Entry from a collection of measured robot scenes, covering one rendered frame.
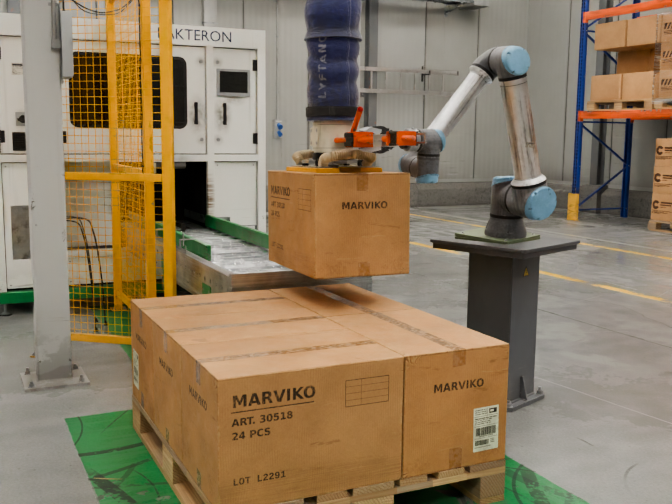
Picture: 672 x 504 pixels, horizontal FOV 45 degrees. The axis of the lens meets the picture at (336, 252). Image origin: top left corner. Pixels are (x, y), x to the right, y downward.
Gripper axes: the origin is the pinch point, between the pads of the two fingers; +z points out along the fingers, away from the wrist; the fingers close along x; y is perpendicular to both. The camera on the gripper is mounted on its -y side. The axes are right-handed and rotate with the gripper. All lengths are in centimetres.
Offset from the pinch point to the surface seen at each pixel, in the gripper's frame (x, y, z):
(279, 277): -62, 55, 13
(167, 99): 19, 131, 44
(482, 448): -100, -70, -10
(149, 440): -118, 26, 79
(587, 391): -120, 11, -130
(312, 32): 42, 25, 10
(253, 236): -60, 185, -21
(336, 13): 49, 18, 3
